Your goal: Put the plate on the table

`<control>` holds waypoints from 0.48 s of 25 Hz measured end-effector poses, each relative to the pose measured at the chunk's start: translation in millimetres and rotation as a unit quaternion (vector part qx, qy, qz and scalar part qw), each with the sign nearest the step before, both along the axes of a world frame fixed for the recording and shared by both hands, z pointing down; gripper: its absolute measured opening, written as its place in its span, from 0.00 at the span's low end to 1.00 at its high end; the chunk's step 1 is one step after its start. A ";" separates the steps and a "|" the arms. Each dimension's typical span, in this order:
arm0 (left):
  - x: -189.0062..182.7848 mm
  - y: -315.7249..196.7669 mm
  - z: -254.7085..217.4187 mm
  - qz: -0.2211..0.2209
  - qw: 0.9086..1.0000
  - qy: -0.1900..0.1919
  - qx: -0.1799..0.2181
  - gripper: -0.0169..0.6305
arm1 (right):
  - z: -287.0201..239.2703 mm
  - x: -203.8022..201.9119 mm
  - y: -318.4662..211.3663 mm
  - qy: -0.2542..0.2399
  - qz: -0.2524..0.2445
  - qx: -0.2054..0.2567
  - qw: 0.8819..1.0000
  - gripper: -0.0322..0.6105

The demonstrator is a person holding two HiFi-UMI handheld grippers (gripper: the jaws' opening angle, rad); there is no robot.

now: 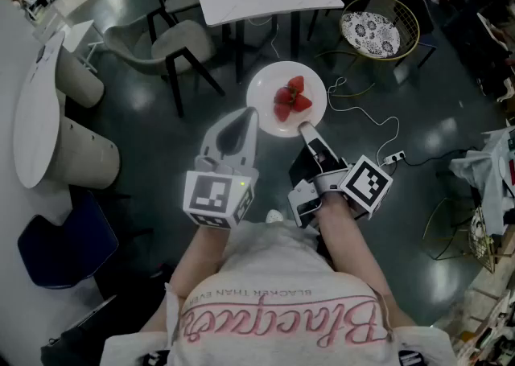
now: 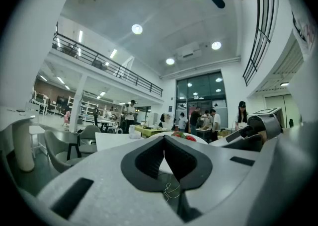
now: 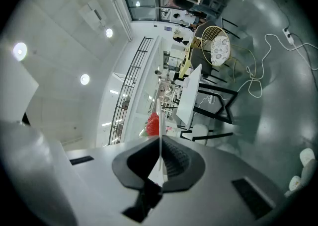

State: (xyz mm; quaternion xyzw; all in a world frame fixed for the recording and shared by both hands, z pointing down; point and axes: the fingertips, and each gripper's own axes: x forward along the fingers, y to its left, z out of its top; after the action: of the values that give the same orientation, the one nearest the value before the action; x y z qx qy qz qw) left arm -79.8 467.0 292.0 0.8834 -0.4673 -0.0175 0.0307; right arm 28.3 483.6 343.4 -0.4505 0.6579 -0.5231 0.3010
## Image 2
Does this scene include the white curved counter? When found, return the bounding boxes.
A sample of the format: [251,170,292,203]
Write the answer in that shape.
[0,105,37,173]

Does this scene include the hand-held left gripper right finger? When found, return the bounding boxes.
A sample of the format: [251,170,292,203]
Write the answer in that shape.
[163,135,264,222]

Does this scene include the glass entrance doors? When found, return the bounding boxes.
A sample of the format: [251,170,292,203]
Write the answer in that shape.
[175,71,229,133]

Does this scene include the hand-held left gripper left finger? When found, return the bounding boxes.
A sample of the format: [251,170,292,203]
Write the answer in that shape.
[36,135,180,226]

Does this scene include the table with yellow-green cloth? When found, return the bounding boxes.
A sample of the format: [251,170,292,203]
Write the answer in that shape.
[134,125,171,138]

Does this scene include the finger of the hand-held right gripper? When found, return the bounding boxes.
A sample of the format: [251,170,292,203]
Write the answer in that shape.
[211,125,264,152]

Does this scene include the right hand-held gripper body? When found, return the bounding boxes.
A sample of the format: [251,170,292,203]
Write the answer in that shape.
[246,107,284,146]

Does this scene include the black curved railing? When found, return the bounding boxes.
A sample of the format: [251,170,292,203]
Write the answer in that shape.
[242,0,279,87]

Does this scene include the small red white object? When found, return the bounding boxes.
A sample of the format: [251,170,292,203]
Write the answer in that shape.
[148,131,209,146]

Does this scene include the white shelving rack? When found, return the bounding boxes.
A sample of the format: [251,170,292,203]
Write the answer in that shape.
[67,95,100,124]

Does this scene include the beige flower bouquet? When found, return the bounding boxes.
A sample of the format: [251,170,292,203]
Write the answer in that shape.
[164,113,175,129]

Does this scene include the grey shell chair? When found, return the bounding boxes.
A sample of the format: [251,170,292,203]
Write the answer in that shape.
[77,125,102,155]
[44,130,86,174]

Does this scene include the white air conditioner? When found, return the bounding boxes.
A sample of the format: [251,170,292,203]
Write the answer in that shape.
[181,47,202,60]

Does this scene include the white stool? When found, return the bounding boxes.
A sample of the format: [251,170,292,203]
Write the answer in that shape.
[29,125,47,158]

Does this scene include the black balcony railing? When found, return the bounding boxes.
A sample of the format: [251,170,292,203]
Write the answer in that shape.
[52,22,164,98]

